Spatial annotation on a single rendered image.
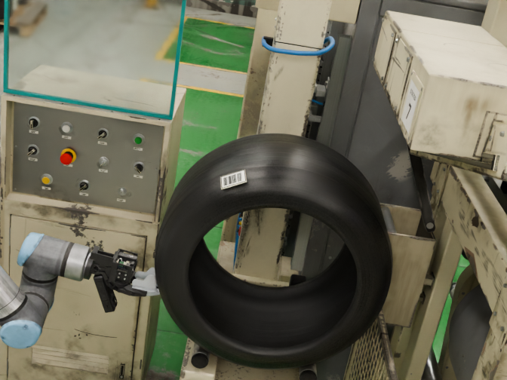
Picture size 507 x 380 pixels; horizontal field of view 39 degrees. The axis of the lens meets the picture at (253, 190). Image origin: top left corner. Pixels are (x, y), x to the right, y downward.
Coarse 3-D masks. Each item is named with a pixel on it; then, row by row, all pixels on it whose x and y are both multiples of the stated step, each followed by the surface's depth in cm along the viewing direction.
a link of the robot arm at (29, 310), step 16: (0, 272) 166; (0, 288) 166; (16, 288) 170; (0, 304) 167; (16, 304) 169; (32, 304) 174; (0, 320) 169; (16, 320) 168; (32, 320) 171; (0, 336) 170; (16, 336) 170; (32, 336) 170
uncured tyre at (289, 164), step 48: (240, 144) 174; (288, 144) 171; (192, 192) 164; (240, 192) 159; (288, 192) 158; (336, 192) 160; (192, 240) 164; (384, 240) 166; (192, 288) 195; (240, 288) 201; (288, 288) 202; (336, 288) 199; (384, 288) 170; (192, 336) 176; (240, 336) 192; (288, 336) 193; (336, 336) 173
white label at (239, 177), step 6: (228, 174) 161; (234, 174) 160; (240, 174) 159; (222, 180) 160; (228, 180) 159; (234, 180) 159; (240, 180) 158; (246, 180) 158; (222, 186) 159; (228, 186) 158
